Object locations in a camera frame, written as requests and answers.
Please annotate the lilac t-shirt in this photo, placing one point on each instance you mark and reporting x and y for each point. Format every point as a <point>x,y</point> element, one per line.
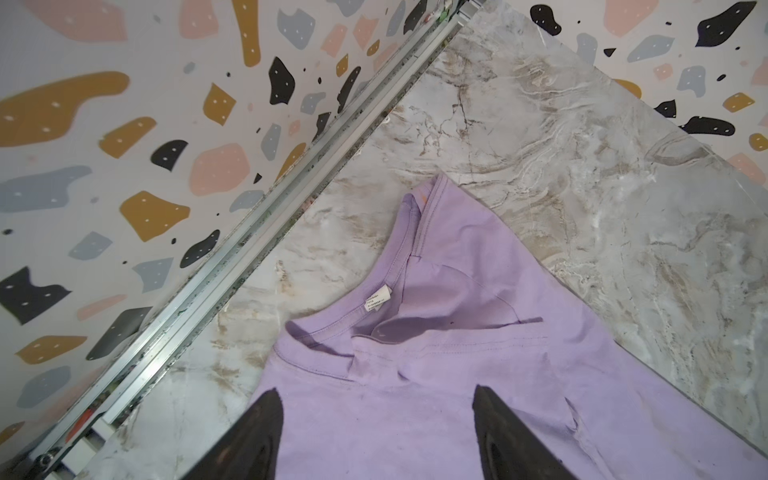
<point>379,384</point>

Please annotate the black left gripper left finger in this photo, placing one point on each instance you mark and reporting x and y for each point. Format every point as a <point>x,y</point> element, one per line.
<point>249,449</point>

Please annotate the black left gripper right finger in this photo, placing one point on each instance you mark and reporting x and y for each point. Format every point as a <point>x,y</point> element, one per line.
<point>508,448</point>

